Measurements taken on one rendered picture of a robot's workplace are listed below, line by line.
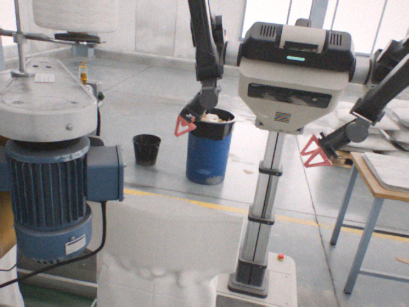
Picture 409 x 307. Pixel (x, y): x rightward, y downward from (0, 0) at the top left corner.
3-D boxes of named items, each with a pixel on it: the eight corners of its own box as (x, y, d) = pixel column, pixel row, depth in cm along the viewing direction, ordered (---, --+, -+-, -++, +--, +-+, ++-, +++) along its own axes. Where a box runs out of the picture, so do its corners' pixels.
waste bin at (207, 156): (230, 169, 381) (239, 110, 356) (226, 192, 334) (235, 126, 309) (187, 162, 386) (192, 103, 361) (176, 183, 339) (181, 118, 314)
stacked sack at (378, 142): (383, 142, 438) (386, 132, 433) (395, 155, 398) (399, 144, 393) (328, 134, 444) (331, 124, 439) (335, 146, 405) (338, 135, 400)
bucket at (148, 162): (163, 158, 388) (164, 136, 378) (155, 170, 360) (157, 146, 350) (136, 154, 391) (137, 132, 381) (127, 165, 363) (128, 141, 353)
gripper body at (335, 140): (322, 144, 108) (344, 131, 105) (317, 133, 117) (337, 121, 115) (333, 161, 109) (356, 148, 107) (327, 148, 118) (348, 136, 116)
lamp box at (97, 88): (102, 106, 123) (102, 81, 119) (97, 110, 119) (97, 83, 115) (81, 103, 124) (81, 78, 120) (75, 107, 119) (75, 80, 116)
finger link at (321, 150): (299, 161, 109) (327, 144, 105) (297, 151, 115) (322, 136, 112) (311, 177, 110) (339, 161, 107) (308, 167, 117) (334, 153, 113)
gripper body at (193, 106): (181, 111, 113) (195, 93, 110) (187, 102, 122) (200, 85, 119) (198, 123, 114) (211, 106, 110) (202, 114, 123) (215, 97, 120)
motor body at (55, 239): (103, 232, 85) (103, 134, 75) (72, 276, 71) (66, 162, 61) (43, 221, 86) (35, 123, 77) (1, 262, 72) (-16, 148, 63)
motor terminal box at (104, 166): (121, 189, 83) (122, 142, 78) (124, 213, 74) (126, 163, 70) (83, 190, 80) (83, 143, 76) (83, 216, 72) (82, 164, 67)
